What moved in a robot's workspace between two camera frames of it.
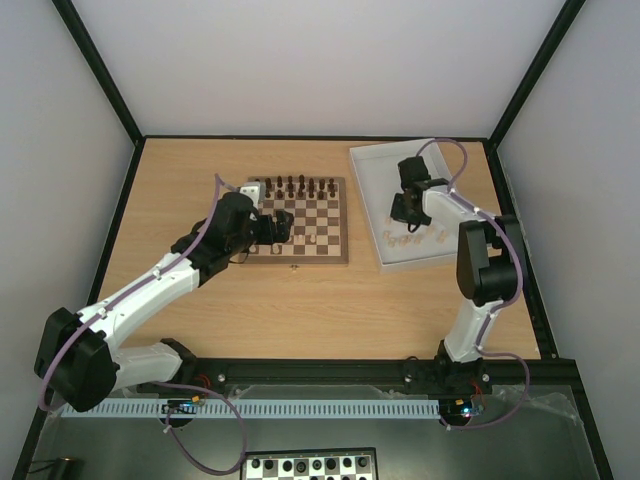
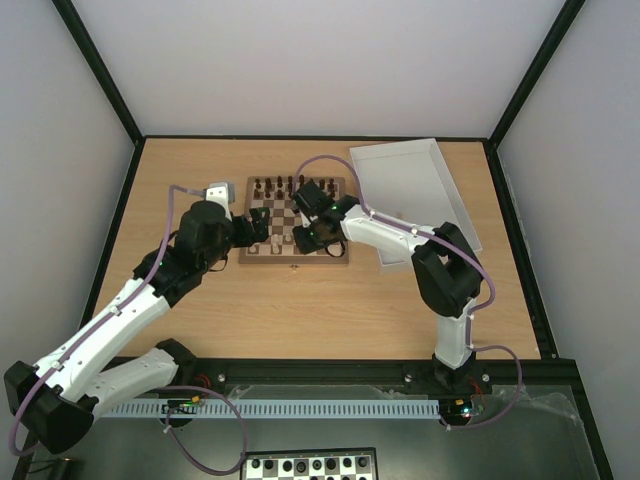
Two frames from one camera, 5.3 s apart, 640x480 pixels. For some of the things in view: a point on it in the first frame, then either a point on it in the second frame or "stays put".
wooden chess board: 319,230 stays put
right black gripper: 409,209 -> 304,220
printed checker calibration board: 358,463 stays put
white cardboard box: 396,247 stays put
